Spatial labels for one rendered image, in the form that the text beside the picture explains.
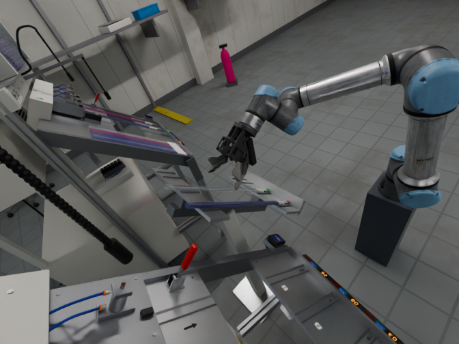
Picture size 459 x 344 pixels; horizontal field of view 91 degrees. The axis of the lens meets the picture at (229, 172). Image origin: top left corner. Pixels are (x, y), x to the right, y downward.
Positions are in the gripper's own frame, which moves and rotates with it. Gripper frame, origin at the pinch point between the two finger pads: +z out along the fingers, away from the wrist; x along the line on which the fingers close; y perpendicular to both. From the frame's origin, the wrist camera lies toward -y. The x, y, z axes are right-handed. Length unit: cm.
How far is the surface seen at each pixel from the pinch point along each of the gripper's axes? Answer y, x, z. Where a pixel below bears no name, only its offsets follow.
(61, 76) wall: 3, -331, -2
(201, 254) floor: -75, -49, 60
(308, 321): -3.7, 42.4, 16.9
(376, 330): -19, 54, 12
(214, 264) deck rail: 10.1, 20.7, 17.8
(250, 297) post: -76, -1, 57
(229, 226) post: -12.4, 3.2, 13.9
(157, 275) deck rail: 24.5, 18.9, 22.0
